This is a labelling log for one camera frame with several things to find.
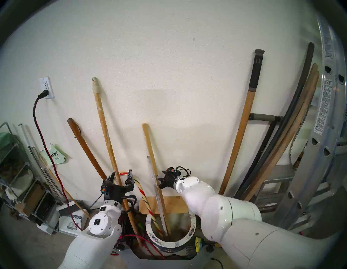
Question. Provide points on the wooden tool with black grip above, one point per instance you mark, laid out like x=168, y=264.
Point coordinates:
x=244, y=122

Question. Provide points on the white wall outlet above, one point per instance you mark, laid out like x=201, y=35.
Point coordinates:
x=44, y=82

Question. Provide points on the thin wooden dowel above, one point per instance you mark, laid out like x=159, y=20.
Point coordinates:
x=81, y=207

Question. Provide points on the striped candy cane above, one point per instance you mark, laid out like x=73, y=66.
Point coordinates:
x=144, y=195

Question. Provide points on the light wooden pole threaded tip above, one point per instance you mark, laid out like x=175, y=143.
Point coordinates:
x=104, y=127

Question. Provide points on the wooden board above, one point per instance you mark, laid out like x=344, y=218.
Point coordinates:
x=173, y=206

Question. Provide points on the grey metal strip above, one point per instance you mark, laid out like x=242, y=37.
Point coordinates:
x=156, y=194

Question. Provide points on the grey metal rail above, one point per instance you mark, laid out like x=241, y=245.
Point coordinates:
x=43, y=173

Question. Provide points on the flexible metal conduit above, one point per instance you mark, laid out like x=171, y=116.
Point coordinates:
x=298, y=130

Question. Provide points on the aluminium extension ladder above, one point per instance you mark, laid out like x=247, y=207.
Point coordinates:
x=325, y=108

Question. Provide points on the dark brown wooden pole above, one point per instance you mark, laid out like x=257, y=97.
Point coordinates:
x=86, y=151

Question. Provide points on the green paper sign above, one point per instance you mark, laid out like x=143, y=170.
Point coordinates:
x=54, y=157

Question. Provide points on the light wooden stick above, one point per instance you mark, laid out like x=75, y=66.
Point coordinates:
x=149, y=146

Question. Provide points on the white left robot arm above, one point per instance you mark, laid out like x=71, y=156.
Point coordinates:
x=92, y=244

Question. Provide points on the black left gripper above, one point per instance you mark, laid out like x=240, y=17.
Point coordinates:
x=116, y=192

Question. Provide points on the white plastic pipe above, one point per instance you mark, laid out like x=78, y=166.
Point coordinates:
x=23, y=133

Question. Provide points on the yellow green packet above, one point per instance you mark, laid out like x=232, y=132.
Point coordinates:
x=198, y=245

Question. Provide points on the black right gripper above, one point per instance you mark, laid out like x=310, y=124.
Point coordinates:
x=170, y=181

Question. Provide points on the white vented appliance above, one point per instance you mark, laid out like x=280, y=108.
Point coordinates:
x=70, y=222

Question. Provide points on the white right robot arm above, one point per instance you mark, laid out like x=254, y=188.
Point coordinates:
x=230, y=217

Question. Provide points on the floral ceramic pot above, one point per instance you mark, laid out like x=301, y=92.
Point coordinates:
x=162, y=245

